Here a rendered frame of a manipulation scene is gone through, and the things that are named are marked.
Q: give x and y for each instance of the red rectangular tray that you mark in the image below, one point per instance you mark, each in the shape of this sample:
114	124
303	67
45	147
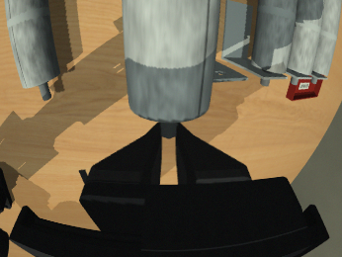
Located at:
304	90

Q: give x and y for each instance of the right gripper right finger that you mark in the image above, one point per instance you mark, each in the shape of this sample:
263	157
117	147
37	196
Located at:
205	163

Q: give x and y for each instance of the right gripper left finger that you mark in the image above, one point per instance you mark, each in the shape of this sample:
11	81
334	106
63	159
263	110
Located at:
133	163

